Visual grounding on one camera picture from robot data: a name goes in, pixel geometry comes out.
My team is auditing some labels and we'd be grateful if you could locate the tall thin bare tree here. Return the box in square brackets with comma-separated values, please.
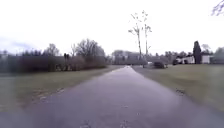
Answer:
[128, 13, 144, 62]
[141, 9, 153, 62]

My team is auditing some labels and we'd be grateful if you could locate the long dark hedge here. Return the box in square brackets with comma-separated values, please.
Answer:
[0, 54, 108, 74]

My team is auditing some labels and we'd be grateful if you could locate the dark round bush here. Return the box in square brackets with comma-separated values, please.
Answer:
[152, 61, 168, 70]

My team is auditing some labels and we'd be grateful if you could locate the grass field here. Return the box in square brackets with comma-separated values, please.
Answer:
[132, 63, 224, 113]
[0, 65, 124, 113]

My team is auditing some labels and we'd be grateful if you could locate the grey asphalt path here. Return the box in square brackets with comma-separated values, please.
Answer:
[0, 65, 224, 128]

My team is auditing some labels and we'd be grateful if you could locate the distant grey building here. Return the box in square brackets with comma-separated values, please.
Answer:
[111, 49, 148, 66]

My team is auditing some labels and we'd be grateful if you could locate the white low building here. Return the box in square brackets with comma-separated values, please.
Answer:
[175, 54, 212, 65]

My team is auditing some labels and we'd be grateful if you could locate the dark conifer tree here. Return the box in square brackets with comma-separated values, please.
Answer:
[192, 40, 203, 65]

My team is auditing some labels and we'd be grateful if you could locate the wide bare tree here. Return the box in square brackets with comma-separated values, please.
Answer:
[73, 38, 107, 67]

